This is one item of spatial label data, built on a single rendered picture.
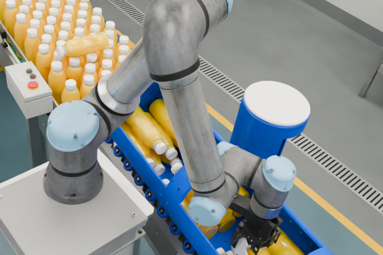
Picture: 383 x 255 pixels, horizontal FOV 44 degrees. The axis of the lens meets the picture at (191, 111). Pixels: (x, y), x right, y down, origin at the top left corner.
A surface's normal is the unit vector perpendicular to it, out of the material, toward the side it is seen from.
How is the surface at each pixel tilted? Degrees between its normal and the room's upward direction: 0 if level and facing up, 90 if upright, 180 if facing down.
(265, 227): 90
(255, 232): 0
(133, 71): 87
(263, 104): 0
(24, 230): 0
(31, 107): 90
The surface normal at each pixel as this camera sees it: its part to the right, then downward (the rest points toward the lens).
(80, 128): 0.09, -0.67
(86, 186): 0.62, 0.33
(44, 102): 0.57, 0.60
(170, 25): -0.03, -0.01
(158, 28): -0.38, -0.02
